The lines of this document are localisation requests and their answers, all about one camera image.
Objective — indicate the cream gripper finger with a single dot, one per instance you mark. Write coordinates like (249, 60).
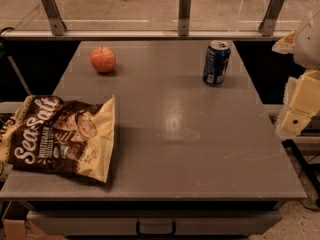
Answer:
(285, 45)
(301, 102)

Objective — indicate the blue pepsi can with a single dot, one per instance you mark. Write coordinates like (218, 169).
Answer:
(216, 62)

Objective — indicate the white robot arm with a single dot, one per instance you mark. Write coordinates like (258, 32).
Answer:
(306, 50)

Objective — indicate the red apple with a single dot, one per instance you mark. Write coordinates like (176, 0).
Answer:
(103, 59)

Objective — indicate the black stand leg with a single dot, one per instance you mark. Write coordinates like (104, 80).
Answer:
(306, 167)

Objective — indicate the brown sea salt chip bag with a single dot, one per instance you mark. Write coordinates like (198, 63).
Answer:
(48, 134)

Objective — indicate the cardboard box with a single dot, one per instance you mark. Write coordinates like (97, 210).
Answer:
(16, 226)

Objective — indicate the right metal bracket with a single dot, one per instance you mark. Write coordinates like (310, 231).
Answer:
(268, 24)

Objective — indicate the metal bracket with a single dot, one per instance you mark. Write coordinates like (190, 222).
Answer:
(56, 23)
(184, 17)
(268, 24)

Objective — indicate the middle metal bracket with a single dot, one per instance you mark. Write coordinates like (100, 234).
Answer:
(184, 17)

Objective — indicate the left metal bracket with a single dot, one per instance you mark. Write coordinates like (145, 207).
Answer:
(56, 23)

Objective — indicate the grey drawer with black handle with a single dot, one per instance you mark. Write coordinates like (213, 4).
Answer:
(121, 223)

